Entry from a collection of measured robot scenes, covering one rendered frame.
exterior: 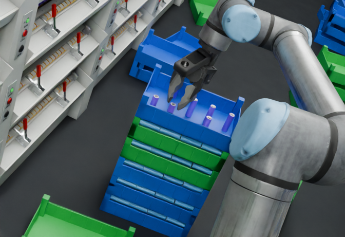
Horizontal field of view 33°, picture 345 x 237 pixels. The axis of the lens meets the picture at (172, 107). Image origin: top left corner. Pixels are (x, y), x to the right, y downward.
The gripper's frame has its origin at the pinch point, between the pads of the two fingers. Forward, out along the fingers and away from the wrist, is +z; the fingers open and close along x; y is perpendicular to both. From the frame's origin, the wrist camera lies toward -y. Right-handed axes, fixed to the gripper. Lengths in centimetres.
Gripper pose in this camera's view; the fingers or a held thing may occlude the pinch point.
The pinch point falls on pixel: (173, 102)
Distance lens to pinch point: 169.5
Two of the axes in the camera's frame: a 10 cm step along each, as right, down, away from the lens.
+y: 5.0, -0.5, 8.6
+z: -4.8, 8.2, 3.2
